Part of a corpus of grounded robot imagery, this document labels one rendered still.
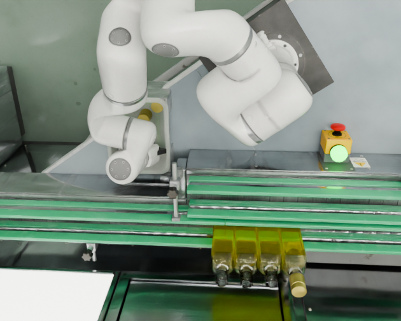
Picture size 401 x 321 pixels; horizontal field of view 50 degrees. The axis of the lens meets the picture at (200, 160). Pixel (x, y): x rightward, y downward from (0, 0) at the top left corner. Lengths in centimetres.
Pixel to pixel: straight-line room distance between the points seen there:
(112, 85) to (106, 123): 19
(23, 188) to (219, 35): 87
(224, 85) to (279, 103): 12
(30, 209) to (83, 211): 15
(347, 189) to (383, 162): 18
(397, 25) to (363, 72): 14
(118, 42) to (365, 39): 70
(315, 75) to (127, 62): 57
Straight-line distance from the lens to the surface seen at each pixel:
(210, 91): 78
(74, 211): 125
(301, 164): 122
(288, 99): 84
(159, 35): 65
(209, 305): 117
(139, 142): 95
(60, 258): 143
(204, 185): 113
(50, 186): 136
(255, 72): 75
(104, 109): 87
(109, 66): 75
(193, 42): 66
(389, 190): 120
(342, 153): 121
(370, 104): 129
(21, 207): 132
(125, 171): 97
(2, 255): 150
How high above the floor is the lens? 191
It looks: 63 degrees down
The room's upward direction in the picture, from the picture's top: 171 degrees counter-clockwise
